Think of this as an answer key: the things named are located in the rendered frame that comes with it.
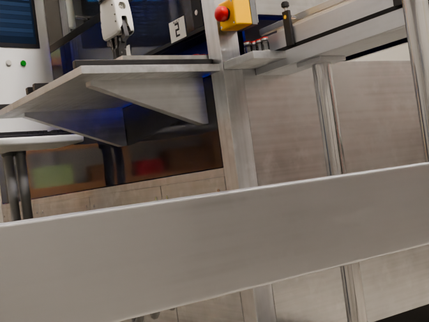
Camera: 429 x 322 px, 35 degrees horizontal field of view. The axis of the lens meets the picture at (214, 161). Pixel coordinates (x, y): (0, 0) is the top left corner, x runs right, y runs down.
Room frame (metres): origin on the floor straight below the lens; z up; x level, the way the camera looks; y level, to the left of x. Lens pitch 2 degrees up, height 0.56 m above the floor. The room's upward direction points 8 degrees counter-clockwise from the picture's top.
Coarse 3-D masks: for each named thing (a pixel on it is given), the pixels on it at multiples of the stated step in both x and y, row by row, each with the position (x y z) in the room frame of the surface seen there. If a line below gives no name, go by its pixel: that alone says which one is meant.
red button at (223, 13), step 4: (216, 8) 1.76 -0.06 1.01; (220, 8) 1.75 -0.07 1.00; (224, 8) 1.75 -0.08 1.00; (216, 12) 1.76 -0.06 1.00; (220, 12) 1.74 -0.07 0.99; (224, 12) 1.74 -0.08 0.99; (216, 16) 1.76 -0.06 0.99; (220, 16) 1.75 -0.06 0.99; (224, 16) 1.75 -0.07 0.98; (220, 20) 1.76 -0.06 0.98; (224, 20) 1.76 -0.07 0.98
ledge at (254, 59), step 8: (240, 56) 1.75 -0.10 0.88; (248, 56) 1.73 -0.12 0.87; (256, 56) 1.71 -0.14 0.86; (264, 56) 1.73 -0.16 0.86; (272, 56) 1.74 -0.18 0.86; (280, 56) 1.76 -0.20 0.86; (224, 64) 1.81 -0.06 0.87; (232, 64) 1.78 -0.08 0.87; (240, 64) 1.77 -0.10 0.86; (248, 64) 1.79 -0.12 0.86; (256, 64) 1.80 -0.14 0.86; (264, 64) 1.82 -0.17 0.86
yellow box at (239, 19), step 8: (232, 0) 1.74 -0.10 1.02; (240, 0) 1.76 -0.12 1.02; (248, 0) 1.77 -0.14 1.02; (232, 8) 1.75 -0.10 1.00; (240, 8) 1.75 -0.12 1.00; (248, 8) 1.77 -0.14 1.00; (232, 16) 1.75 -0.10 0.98; (240, 16) 1.75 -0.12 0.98; (248, 16) 1.77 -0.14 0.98; (256, 16) 1.78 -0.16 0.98; (224, 24) 1.78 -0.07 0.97; (232, 24) 1.76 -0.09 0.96; (240, 24) 1.75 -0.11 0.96; (248, 24) 1.77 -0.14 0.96; (256, 24) 1.78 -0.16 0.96
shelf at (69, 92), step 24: (72, 72) 1.65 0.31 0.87; (96, 72) 1.63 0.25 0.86; (120, 72) 1.66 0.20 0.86; (144, 72) 1.70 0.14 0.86; (168, 72) 1.75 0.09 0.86; (192, 72) 1.80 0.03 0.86; (24, 96) 1.94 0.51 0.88; (48, 96) 1.88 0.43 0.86; (72, 96) 1.94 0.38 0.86; (96, 96) 2.00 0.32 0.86
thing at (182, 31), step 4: (176, 20) 1.98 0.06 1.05; (180, 20) 1.96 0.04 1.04; (172, 24) 2.00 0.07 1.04; (180, 24) 1.96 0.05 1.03; (184, 24) 1.95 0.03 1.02; (172, 28) 2.00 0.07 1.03; (176, 28) 1.98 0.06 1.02; (180, 28) 1.97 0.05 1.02; (184, 28) 1.95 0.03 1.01; (172, 32) 2.00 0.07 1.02; (180, 32) 1.97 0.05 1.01; (184, 32) 1.95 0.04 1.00; (172, 36) 2.00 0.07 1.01; (180, 36) 1.97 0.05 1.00; (184, 36) 1.95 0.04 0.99; (172, 40) 2.01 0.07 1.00; (176, 40) 1.99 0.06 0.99
